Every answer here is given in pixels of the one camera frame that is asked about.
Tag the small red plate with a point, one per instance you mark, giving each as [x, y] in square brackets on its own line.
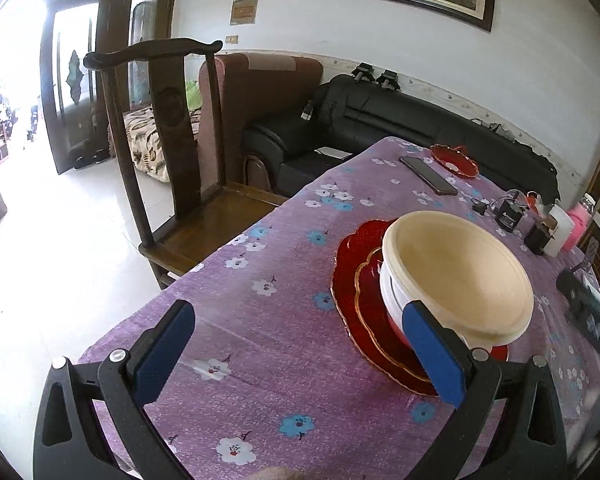
[375, 310]

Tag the black shoe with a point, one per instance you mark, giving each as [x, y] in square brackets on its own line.
[101, 156]
[82, 163]

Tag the black smartphone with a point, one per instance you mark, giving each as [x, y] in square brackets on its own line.
[427, 175]

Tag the white paper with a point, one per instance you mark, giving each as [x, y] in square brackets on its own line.
[332, 152]

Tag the cream bowl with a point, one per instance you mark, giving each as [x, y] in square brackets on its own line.
[455, 270]

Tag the small black plug adapter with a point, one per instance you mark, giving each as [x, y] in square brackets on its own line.
[480, 208]

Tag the purple floral tablecloth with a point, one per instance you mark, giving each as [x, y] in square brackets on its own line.
[280, 335]

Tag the white plastic jar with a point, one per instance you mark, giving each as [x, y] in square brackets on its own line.
[560, 230]

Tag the red plastic bag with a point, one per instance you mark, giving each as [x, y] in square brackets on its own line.
[531, 202]

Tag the leaf patterned blanket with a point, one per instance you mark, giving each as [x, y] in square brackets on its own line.
[145, 145]

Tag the red glass dish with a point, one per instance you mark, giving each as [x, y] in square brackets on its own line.
[455, 162]

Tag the large red plate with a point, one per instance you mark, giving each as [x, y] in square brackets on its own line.
[347, 260]

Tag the dark wooden chair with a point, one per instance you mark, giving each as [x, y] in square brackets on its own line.
[180, 160]

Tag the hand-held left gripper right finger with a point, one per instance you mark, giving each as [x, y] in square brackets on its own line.
[435, 355]

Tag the wall switch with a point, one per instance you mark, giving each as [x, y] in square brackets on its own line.
[231, 39]

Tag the black leather sofa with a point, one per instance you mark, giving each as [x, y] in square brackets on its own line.
[380, 110]

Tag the black charger block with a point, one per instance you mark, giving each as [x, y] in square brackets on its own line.
[510, 217]

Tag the green cloth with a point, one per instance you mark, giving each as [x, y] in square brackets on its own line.
[192, 94]

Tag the spare black gripper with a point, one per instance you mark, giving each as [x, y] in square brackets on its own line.
[387, 80]
[362, 72]

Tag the clear glass jar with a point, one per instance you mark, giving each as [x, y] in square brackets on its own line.
[589, 203]

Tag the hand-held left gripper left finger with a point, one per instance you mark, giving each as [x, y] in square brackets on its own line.
[165, 355]

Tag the small grey device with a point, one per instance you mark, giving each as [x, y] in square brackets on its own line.
[308, 111]

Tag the pink container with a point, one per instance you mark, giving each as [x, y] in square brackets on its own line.
[579, 227]

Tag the wooden wall plaque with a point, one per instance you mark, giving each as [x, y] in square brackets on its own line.
[243, 11]

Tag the brown armchair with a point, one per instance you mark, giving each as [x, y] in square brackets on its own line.
[260, 100]

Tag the wooden glass door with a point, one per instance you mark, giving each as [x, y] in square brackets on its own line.
[110, 35]

